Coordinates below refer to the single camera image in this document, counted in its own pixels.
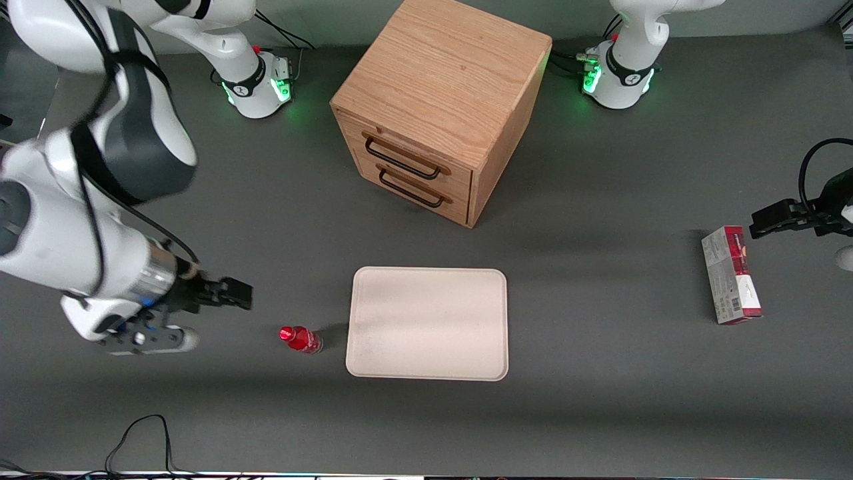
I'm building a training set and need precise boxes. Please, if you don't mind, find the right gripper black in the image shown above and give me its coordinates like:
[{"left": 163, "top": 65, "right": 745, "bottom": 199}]
[{"left": 158, "top": 273, "right": 255, "bottom": 316}]

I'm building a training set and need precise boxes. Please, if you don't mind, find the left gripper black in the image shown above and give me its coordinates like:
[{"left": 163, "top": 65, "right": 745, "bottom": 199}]
[{"left": 750, "top": 167, "right": 853, "bottom": 240}]

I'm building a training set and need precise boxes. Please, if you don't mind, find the red coke bottle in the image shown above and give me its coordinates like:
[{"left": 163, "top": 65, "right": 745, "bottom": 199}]
[{"left": 279, "top": 325, "right": 325, "bottom": 355}]

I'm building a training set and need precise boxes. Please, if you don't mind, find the beige rectangular tray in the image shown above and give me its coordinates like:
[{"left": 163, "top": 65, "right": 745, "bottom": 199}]
[{"left": 345, "top": 267, "right": 509, "bottom": 382}]

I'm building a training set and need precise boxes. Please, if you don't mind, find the red and grey carton box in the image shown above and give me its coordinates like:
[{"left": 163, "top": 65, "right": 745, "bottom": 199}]
[{"left": 701, "top": 225, "right": 763, "bottom": 325}]

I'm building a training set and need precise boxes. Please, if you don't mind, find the wooden drawer front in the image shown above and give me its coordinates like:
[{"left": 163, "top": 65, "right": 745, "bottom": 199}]
[
  {"left": 353, "top": 152, "right": 472, "bottom": 227},
  {"left": 335, "top": 110, "right": 474, "bottom": 199}
]

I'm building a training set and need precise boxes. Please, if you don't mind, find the wooden drawer cabinet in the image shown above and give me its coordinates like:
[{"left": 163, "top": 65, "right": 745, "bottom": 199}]
[{"left": 330, "top": 0, "right": 553, "bottom": 229}]

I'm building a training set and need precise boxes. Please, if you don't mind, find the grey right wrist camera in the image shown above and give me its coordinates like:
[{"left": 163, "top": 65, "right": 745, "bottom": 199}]
[{"left": 100, "top": 325, "right": 199, "bottom": 355}]

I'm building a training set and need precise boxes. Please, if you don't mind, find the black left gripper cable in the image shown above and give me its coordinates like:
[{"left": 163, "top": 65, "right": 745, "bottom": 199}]
[{"left": 798, "top": 137, "right": 853, "bottom": 215}]

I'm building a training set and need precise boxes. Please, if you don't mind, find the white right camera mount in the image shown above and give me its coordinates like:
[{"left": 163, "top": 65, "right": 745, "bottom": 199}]
[{"left": 61, "top": 293, "right": 137, "bottom": 342}]

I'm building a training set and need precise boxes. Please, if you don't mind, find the black looped table cable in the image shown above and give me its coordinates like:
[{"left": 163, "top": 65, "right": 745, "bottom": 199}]
[{"left": 0, "top": 414, "right": 201, "bottom": 479}]

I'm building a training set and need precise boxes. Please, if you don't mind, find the black drawer handle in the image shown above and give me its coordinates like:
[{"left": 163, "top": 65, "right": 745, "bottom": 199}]
[
  {"left": 377, "top": 165, "right": 454, "bottom": 209},
  {"left": 362, "top": 131, "right": 452, "bottom": 181}
]

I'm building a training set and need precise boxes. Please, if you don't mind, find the black left base cable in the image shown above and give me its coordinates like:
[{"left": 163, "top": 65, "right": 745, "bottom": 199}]
[{"left": 552, "top": 51, "right": 598, "bottom": 79}]

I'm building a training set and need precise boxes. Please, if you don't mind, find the black base cable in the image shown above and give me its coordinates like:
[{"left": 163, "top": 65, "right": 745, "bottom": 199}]
[
  {"left": 552, "top": 51, "right": 598, "bottom": 79},
  {"left": 255, "top": 8, "right": 315, "bottom": 51}
]

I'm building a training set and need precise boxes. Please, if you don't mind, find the black right base cable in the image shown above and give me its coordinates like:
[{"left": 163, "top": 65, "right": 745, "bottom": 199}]
[{"left": 255, "top": 8, "right": 315, "bottom": 51}]

